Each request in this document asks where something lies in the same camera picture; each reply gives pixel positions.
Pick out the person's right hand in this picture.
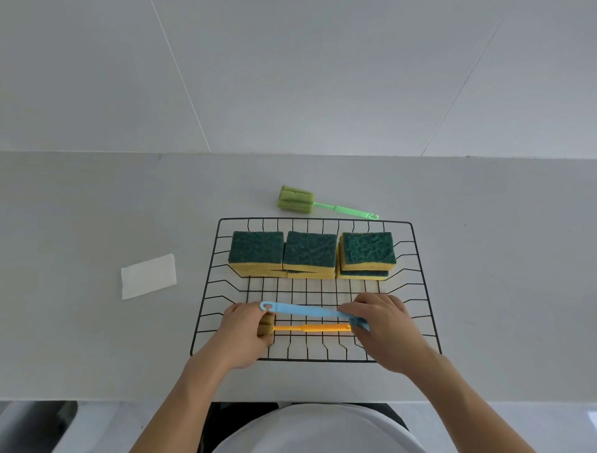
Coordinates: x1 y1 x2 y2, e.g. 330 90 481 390
338 293 442 377

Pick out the person's left hand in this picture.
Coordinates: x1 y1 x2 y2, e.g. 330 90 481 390
205 302 277 372

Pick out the blue bottle brush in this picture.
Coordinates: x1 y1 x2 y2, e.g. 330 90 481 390
260 301 371 333

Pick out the orange sponge bottle brush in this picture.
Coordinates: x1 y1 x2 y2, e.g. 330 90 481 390
257 314 354 338

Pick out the person's right forearm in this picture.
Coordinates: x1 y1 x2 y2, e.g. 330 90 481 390
396 351 538 453

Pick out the person's left forearm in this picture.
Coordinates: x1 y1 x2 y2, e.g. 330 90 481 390
132 351 239 453

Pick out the green and yellow scouring sponge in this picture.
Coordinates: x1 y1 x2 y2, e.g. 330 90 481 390
339 232 397 272
273 268 337 280
228 231 285 278
336 267 391 281
283 231 338 272

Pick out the green sponge bottle brush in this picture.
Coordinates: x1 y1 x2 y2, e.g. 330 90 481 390
278 185 380 221

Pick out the person's white shirt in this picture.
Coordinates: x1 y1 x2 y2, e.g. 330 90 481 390
212 403 414 453

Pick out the grey and black furniture piece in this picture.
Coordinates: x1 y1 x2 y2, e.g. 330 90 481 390
0 400 79 453

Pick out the black wire rack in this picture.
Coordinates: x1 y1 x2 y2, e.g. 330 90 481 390
190 217 443 363

